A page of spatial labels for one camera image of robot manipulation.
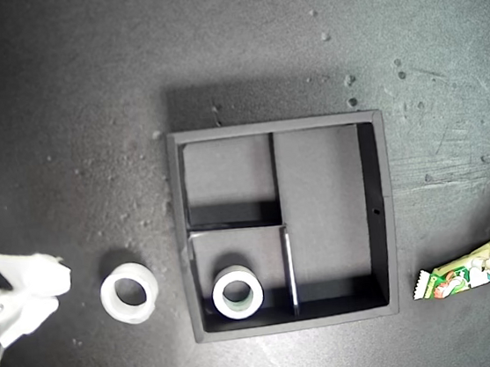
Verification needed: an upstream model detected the green snack bar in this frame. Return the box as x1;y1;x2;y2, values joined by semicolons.
407;236;490;304

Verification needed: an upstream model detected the white tape roll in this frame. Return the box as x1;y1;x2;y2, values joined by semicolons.
208;261;267;323
96;260;164;329

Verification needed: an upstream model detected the black tray with wells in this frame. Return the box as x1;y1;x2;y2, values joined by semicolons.
163;107;407;346

